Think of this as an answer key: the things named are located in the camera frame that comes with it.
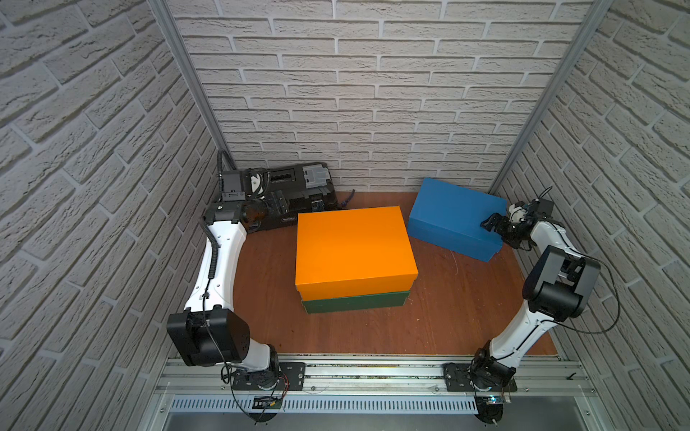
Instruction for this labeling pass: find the blue shoebox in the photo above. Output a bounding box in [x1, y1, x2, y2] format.
[407, 178, 508, 262]

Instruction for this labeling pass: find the orange shoebox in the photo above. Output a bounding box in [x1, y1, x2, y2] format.
[295, 207, 419, 301]

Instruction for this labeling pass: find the green shoebox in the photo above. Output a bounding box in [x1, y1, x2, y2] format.
[302, 291, 410, 314]

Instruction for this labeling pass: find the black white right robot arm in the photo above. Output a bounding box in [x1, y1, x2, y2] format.
[468, 197, 601, 391]

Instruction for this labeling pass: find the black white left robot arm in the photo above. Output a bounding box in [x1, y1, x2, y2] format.
[166, 150, 289, 391]

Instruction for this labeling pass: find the black grey toolbox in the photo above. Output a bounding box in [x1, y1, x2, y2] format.
[243, 163, 341, 233]

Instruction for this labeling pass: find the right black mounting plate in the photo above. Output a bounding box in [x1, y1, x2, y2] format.
[443, 363, 518, 393]

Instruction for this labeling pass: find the black mounting plate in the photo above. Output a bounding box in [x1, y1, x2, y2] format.
[443, 363, 518, 393]
[232, 361, 305, 391]

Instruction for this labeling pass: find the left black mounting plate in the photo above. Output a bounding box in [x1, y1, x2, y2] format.
[232, 361, 305, 391]

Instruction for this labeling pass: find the right green circuit board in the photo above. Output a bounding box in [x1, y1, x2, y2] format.
[478, 394, 511, 405]

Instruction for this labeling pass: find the green circuit board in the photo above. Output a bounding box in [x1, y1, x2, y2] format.
[252, 396, 283, 411]
[478, 394, 511, 405]

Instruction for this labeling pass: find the left green circuit board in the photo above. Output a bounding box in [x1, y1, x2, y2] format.
[252, 396, 283, 411]

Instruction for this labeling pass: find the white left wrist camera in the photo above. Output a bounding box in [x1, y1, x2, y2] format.
[248, 169, 271, 198]

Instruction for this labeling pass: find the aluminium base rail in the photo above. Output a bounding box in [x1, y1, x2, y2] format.
[155, 355, 598, 415]

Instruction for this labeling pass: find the left aluminium corner post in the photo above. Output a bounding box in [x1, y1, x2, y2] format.
[149, 0, 237, 170]

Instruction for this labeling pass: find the aluminium corner post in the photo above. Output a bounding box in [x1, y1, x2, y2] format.
[488, 0, 613, 196]
[149, 0, 237, 170]

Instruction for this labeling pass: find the right aluminium corner post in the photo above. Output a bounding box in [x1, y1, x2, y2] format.
[488, 0, 613, 196]

